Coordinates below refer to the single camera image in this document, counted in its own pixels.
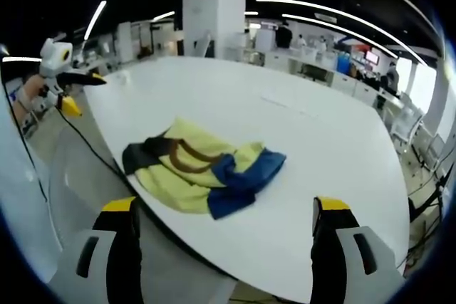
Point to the white office chair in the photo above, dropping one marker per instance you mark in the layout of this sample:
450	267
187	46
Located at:
408	119
203	46

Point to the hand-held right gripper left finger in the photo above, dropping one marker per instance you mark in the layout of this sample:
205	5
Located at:
107	268

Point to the blue water bottles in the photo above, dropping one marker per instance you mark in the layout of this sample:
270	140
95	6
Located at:
343	60

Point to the long ceiling light strip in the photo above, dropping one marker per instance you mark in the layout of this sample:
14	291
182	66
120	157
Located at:
320	8
349	31

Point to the person's left hand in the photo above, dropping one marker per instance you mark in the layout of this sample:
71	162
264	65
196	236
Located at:
35	87

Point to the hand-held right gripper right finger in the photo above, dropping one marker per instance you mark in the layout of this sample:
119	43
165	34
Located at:
342	268

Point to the white square pillar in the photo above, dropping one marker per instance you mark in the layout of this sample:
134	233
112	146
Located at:
213	12

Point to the short ceiling light strip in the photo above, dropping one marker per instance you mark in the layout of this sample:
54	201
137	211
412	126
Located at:
163	16
95	19

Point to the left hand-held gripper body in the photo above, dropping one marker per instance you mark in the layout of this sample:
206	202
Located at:
53	58

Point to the yellow and blue garment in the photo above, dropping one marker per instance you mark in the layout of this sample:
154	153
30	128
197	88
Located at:
199	172

